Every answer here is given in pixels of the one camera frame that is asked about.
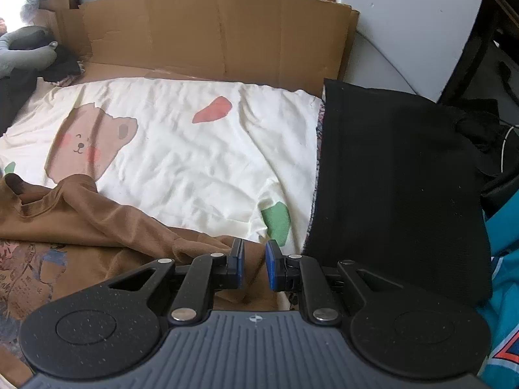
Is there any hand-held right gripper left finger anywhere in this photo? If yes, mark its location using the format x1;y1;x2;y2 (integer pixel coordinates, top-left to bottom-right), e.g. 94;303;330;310
107;238;247;327

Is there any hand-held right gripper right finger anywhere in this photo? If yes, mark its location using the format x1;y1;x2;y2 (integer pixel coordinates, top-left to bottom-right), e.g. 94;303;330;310
264;239;396;327

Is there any brown printed t-shirt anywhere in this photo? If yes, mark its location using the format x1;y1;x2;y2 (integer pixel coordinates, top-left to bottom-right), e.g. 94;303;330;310
0;172;293;387

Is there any black clothes pile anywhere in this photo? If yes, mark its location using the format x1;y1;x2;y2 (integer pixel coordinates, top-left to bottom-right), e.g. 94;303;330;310
0;44;84;136

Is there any cream bear printed blanket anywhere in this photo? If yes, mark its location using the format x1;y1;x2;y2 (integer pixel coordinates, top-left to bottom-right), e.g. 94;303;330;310
0;77;325;252

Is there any black folded cloth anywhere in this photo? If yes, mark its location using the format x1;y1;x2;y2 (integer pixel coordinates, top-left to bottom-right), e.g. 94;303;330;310
308;78;493;304

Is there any brown cardboard sheet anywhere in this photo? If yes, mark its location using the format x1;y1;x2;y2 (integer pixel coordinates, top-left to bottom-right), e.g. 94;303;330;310
32;0;361;98

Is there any teal printed garment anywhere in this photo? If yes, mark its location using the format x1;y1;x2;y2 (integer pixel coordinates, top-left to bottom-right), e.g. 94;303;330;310
474;194;519;389

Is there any black crumpled bag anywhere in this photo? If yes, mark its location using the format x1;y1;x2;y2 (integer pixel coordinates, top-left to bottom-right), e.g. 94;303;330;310
454;97;519;211

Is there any white cabinet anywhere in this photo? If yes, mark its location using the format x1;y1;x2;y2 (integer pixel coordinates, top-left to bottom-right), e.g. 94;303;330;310
336;0;493;104

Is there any grey neck pillow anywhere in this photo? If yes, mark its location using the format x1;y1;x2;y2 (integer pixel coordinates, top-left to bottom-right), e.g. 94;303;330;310
0;26;59;79

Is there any thin white cable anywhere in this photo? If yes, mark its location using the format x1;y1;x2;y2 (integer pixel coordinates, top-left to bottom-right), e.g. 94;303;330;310
501;125;519;173

